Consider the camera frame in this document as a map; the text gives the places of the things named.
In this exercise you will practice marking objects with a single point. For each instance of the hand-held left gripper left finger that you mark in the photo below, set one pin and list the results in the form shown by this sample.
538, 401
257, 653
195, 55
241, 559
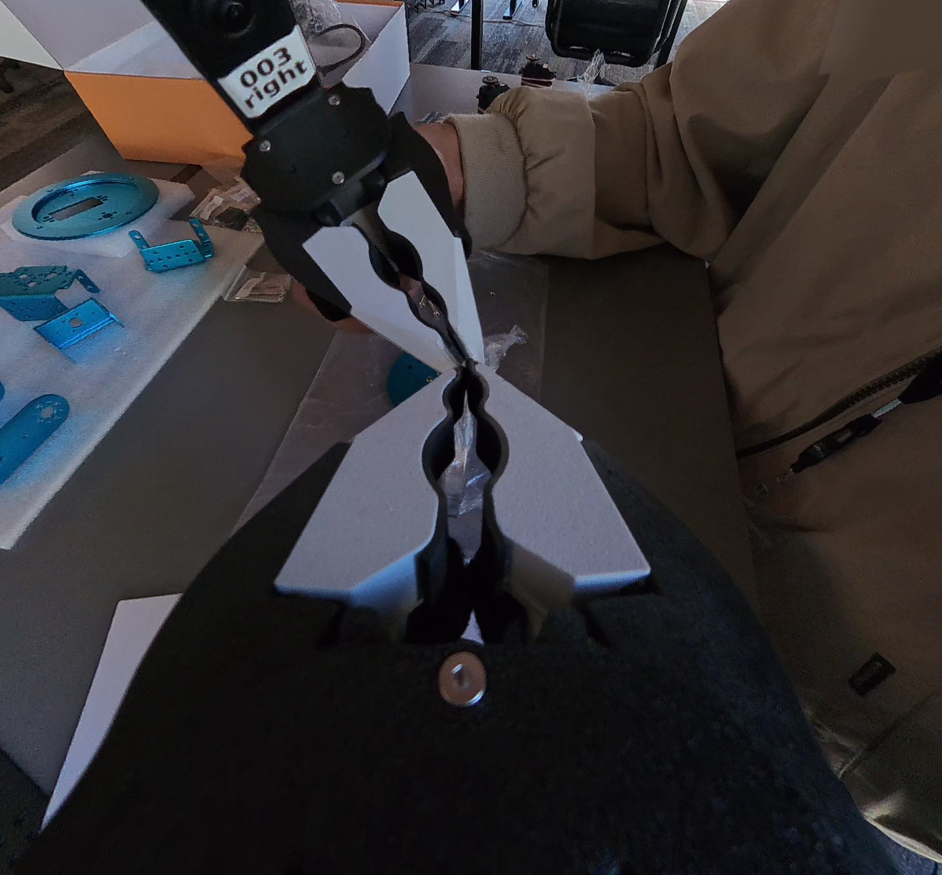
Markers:
368, 514

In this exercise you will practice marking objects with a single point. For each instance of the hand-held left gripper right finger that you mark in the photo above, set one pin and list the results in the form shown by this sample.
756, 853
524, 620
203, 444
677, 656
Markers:
567, 514

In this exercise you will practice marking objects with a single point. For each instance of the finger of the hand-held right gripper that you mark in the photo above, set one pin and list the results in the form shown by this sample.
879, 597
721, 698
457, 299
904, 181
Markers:
434, 234
353, 271

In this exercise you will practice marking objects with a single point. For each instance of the blue round metal disc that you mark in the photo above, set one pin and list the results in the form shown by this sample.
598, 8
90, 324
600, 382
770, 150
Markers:
408, 378

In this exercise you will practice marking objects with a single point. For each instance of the person's right hand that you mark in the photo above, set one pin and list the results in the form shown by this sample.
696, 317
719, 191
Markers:
444, 153

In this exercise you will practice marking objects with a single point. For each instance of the pile of small screw bags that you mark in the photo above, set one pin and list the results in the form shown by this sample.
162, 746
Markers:
257, 290

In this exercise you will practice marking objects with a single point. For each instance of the large clear plastic bag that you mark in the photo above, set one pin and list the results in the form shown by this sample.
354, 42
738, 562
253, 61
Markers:
353, 389

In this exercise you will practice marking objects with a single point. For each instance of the small black servo motor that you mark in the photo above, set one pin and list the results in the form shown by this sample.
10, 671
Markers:
491, 95
537, 72

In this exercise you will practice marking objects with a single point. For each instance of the thick white foam block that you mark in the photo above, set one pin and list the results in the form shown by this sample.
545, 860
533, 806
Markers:
176, 227

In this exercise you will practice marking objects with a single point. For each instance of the orange cardboard box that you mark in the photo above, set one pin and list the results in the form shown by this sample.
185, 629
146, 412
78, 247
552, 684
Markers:
162, 117

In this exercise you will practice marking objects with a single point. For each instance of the white foam sheet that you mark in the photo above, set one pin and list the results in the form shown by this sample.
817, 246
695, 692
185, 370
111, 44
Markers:
110, 374

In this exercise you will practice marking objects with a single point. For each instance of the group of blue metal brackets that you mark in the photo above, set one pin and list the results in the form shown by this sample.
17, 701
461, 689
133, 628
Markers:
73, 326

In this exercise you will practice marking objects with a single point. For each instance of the person's beige jacket torso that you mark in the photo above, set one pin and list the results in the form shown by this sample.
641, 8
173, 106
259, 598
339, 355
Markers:
824, 374

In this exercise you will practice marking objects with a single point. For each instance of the assembly manual booklet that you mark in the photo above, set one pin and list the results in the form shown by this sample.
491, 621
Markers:
110, 669

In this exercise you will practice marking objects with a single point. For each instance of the small blue U bracket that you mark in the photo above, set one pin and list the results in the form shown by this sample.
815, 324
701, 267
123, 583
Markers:
173, 257

